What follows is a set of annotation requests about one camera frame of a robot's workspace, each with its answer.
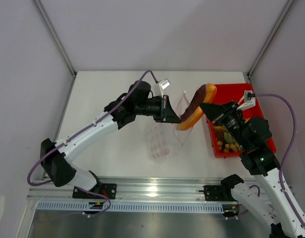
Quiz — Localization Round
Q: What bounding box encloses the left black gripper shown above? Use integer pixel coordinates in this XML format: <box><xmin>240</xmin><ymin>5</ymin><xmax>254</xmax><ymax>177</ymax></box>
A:
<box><xmin>135</xmin><ymin>95</ymin><xmax>181</xmax><ymax>123</ymax></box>

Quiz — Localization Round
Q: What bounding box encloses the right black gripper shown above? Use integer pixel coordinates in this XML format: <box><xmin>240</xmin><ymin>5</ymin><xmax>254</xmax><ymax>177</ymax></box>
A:
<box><xmin>199</xmin><ymin>100</ymin><xmax>248</xmax><ymax>149</ymax></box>

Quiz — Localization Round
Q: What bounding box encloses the toy ham slice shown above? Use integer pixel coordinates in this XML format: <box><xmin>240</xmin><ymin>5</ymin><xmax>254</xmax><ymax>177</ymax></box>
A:
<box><xmin>177</xmin><ymin>83</ymin><xmax>217</xmax><ymax>131</ymax></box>

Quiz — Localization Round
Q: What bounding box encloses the clear pink zip top bag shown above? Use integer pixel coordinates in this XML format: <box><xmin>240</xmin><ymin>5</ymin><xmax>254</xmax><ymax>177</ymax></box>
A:
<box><xmin>144</xmin><ymin>90</ymin><xmax>195</xmax><ymax>163</ymax></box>

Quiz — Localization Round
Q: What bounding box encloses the longan bunch with leaves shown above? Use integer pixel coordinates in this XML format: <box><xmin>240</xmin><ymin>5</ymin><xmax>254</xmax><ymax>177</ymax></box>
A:
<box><xmin>213</xmin><ymin>126</ymin><xmax>242</xmax><ymax>153</ymax></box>

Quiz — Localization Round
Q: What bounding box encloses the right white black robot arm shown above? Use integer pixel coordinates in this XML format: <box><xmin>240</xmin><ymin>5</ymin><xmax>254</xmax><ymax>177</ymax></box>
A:
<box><xmin>200</xmin><ymin>101</ymin><xmax>305</xmax><ymax>238</ymax></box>

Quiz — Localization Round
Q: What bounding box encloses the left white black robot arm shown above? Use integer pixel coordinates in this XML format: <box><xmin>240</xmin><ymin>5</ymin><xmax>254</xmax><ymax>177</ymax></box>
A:
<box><xmin>41</xmin><ymin>79</ymin><xmax>181</xmax><ymax>198</ymax></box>

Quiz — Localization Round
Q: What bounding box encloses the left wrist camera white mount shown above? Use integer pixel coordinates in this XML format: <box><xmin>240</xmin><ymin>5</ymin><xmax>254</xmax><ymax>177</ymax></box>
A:
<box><xmin>154</xmin><ymin>79</ymin><xmax>171</xmax><ymax>97</ymax></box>

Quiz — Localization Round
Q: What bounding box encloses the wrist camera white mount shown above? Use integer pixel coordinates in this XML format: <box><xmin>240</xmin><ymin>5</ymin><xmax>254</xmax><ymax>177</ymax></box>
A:
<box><xmin>154</xmin><ymin>79</ymin><xmax>171</xmax><ymax>97</ymax></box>
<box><xmin>238</xmin><ymin>90</ymin><xmax>256</xmax><ymax>111</ymax></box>

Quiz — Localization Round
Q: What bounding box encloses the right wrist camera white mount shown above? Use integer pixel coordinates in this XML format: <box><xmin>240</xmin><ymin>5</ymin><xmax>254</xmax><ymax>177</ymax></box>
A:
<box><xmin>238</xmin><ymin>90</ymin><xmax>256</xmax><ymax>111</ymax></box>

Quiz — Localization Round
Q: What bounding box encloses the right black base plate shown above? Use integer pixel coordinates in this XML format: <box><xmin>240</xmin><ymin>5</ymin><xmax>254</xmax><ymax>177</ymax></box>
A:
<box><xmin>198</xmin><ymin>185</ymin><xmax>236</xmax><ymax>202</ymax></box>

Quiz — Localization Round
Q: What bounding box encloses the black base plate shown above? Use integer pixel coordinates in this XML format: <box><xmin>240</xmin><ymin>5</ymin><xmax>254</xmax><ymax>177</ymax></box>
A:
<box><xmin>198</xmin><ymin>185</ymin><xmax>236</xmax><ymax>202</ymax></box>
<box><xmin>72</xmin><ymin>183</ymin><xmax>117</xmax><ymax>200</ymax></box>

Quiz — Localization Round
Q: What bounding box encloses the aluminium mounting rail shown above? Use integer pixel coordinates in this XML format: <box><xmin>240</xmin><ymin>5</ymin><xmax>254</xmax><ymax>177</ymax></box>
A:
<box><xmin>26</xmin><ymin>177</ymin><xmax>221</xmax><ymax>203</ymax></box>

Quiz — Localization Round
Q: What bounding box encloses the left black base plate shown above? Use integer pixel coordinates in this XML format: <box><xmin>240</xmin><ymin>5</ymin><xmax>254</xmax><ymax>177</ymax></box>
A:
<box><xmin>72</xmin><ymin>183</ymin><xmax>117</xmax><ymax>200</ymax></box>

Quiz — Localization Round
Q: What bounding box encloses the right aluminium frame post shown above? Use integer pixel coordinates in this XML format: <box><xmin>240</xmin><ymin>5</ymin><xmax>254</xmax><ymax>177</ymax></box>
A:
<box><xmin>246</xmin><ymin>0</ymin><xmax>298</xmax><ymax>82</ymax></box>

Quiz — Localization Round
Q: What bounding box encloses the aluminium frame post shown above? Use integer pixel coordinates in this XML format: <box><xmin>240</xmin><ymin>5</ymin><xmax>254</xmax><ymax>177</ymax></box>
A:
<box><xmin>246</xmin><ymin>0</ymin><xmax>298</xmax><ymax>82</ymax></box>
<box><xmin>31</xmin><ymin>0</ymin><xmax>77</xmax><ymax>78</ymax></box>

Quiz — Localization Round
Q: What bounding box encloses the white slotted cable duct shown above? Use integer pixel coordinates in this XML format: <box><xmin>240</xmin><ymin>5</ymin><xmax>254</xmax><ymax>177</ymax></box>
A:
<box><xmin>37</xmin><ymin>200</ymin><xmax>224</xmax><ymax>214</ymax></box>

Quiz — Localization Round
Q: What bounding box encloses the left aluminium frame post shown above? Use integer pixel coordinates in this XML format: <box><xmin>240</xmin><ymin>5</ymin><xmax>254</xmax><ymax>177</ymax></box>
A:
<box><xmin>31</xmin><ymin>0</ymin><xmax>77</xmax><ymax>78</ymax></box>

